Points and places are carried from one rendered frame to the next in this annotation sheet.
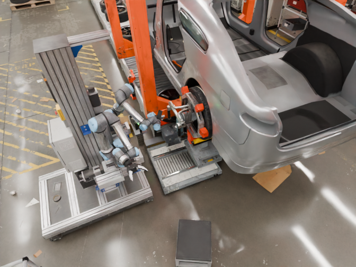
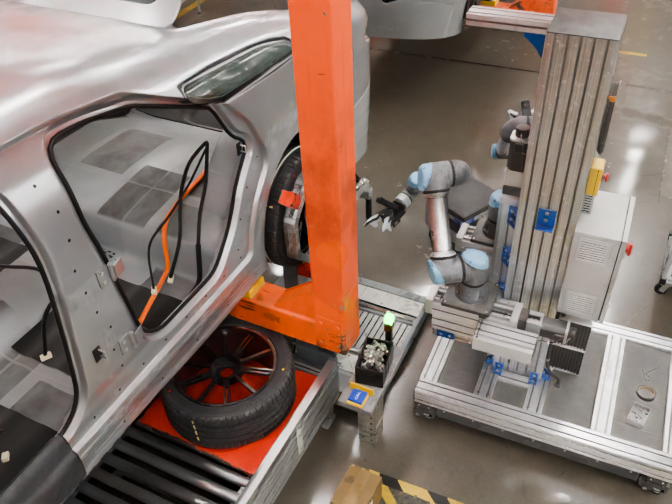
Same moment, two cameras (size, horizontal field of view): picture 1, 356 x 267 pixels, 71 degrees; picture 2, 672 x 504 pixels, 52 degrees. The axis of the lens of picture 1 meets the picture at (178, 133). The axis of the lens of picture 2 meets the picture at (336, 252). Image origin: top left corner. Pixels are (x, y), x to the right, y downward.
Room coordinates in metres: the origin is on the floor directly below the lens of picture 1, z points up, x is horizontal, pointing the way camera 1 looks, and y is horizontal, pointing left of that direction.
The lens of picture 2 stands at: (4.13, 2.08, 3.01)
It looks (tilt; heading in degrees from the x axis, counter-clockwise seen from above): 40 degrees down; 228
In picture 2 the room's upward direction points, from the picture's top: 3 degrees counter-clockwise
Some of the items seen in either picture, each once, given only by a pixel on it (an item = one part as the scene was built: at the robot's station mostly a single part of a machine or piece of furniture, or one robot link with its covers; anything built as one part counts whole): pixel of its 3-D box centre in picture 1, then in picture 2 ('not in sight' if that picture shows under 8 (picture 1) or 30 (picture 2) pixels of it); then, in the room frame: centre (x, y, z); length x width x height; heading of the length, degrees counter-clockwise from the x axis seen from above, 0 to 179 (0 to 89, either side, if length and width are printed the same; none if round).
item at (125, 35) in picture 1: (130, 35); not in sight; (5.65, 0.99, 0.39); 0.66 x 0.66 x 0.24
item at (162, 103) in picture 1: (174, 102); (275, 295); (2.71, 0.03, 0.69); 0.52 x 0.17 x 0.35; 110
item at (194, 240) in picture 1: (193, 244); (465, 215); (0.98, -0.10, 0.17); 0.43 x 0.36 x 0.34; 173
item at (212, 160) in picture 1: (202, 150); not in sight; (2.30, -0.34, 0.13); 0.50 x 0.36 x 0.10; 20
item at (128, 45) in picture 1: (137, 44); not in sight; (4.53, 0.69, 0.69); 0.52 x 0.17 x 0.35; 110
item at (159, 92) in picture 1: (172, 103); (228, 379); (3.08, 0.05, 0.39); 0.66 x 0.66 x 0.24
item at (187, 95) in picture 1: (192, 115); (315, 211); (2.25, -0.18, 0.85); 0.54 x 0.07 x 0.54; 20
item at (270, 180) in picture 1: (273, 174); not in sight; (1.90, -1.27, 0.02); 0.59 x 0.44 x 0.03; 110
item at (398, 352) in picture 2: (137, 124); (372, 375); (2.59, 0.57, 0.44); 0.43 x 0.17 x 0.03; 20
